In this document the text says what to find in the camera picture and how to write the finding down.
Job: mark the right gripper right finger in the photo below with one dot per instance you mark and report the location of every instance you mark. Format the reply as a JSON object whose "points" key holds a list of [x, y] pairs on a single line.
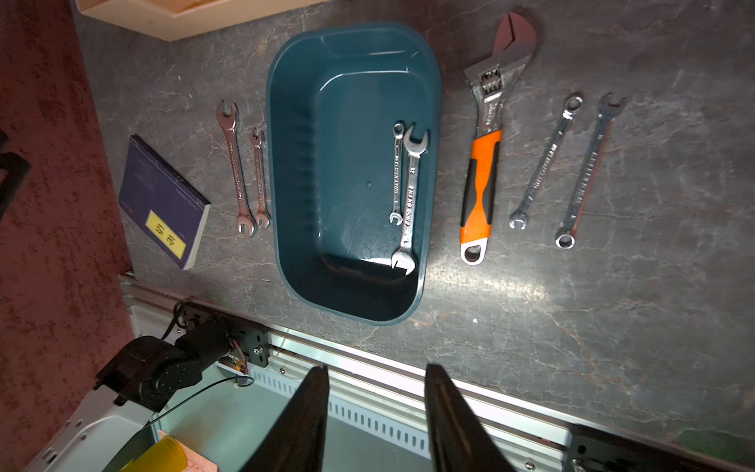
{"points": [[458, 441]]}

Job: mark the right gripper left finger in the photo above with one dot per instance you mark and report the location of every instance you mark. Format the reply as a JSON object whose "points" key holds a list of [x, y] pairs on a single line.
{"points": [[297, 439]]}

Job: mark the large steel open-end wrench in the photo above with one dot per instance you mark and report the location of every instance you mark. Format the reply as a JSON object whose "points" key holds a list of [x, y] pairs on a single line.
{"points": [[227, 119]]}

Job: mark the small steel open-end wrench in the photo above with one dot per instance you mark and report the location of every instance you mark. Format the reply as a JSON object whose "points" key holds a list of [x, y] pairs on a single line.
{"points": [[262, 215]]}

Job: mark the thin combination wrench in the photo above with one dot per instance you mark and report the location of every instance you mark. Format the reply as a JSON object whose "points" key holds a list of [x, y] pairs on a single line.
{"points": [[396, 216]]}

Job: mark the teal plastic storage box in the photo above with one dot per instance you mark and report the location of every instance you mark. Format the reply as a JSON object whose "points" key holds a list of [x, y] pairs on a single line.
{"points": [[333, 98]]}

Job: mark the small steel combination wrench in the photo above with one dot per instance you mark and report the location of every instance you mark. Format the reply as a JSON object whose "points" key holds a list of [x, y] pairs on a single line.
{"points": [[519, 218]]}

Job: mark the long steel combination wrench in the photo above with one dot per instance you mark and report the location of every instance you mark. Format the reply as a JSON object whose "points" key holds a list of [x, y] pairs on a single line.
{"points": [[607, 111]]}

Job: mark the orange handled adjustable wrench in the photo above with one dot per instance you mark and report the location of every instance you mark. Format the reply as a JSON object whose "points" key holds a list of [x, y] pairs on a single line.
{"points": [[491, 81]]}

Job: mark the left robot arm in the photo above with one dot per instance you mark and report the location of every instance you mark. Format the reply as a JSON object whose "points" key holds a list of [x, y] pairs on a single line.
{"points": [[135, 384]]}

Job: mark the purple book yellow label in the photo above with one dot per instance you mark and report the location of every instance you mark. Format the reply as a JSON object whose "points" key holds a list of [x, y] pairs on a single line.
{"points": [[163, 203]]}

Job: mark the wooden desk file organizer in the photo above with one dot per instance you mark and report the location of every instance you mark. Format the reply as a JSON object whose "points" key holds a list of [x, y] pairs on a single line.
{"points": [[172, 20]]}

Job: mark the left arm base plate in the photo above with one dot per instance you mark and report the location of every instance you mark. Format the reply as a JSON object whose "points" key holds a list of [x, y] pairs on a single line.
{"points": [[236, 342]]}

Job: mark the yellow object under frame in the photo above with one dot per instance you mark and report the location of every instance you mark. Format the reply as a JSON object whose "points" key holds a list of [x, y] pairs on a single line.
{"points": [[170, 455]]}

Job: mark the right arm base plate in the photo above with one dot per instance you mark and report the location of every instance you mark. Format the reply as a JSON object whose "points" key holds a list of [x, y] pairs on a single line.
{"points": [[591, 449]]}

